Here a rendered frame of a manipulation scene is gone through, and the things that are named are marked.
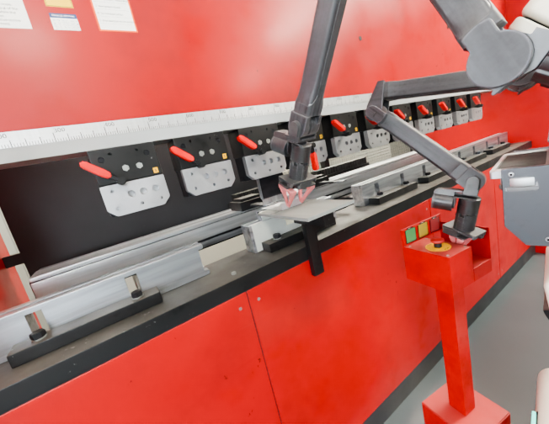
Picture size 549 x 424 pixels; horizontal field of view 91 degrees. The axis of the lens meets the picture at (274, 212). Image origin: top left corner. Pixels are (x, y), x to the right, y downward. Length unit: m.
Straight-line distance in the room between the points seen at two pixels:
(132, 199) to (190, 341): 0.38
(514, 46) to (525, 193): 0.28
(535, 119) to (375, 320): 1.99
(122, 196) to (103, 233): 0.57
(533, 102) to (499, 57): 2.17
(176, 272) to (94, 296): 0.20
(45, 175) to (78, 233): 0.24
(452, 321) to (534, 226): 0.52
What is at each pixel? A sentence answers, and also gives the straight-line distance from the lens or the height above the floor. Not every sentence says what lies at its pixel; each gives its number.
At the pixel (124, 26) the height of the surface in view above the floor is 1.56.
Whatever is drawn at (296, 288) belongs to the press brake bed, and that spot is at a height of 0.76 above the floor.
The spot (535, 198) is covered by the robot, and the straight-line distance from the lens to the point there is 0.72.
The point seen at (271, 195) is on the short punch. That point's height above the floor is 1.04.
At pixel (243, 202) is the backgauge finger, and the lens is 1.11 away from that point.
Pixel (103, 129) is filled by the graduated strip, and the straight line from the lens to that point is 0.79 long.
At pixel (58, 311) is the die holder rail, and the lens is 0.83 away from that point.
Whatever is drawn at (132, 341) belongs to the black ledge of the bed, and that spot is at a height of 0.84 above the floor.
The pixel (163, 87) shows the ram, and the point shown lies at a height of 1.41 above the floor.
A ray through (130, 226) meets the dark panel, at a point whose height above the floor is 1.02.
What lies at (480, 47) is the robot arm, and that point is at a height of 1.26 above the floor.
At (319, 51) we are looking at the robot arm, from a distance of 0.73.
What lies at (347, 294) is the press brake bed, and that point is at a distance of 1.05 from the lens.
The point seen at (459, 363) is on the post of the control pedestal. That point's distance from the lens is 1.25.
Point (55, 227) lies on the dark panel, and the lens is 1.33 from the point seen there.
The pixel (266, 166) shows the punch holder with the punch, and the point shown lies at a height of 1.14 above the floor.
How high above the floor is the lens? 1.17
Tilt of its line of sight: 11 degrees down
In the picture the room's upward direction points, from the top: 13 degrees counter-clockwise
